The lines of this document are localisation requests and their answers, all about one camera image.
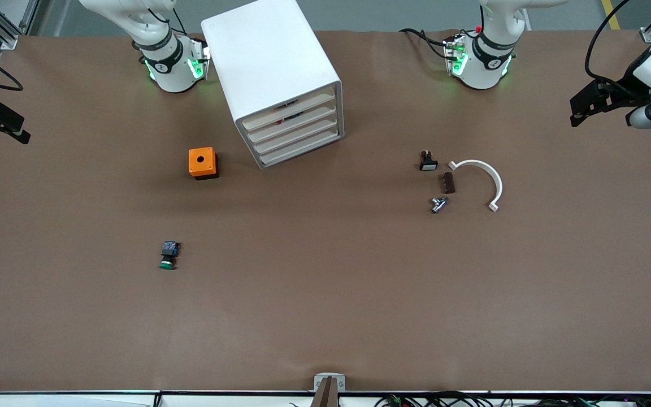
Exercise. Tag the green push button black body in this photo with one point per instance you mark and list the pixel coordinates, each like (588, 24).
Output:
(169, 252)

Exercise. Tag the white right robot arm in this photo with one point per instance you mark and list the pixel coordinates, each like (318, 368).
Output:
(170, 73)

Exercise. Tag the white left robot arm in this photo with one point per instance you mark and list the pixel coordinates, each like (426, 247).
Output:
(486, 70)

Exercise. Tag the black square button white cap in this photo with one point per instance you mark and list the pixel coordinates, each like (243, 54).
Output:
(428, 164)

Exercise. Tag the small brown block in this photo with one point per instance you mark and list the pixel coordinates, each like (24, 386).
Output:
(448, 182)

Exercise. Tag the silver metal T-bolt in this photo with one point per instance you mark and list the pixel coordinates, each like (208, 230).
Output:
(438, 204)

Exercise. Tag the orange box with hole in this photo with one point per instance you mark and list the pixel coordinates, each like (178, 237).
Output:
(201, 161)

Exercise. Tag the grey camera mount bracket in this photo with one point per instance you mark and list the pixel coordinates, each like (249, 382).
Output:
(330, 383)

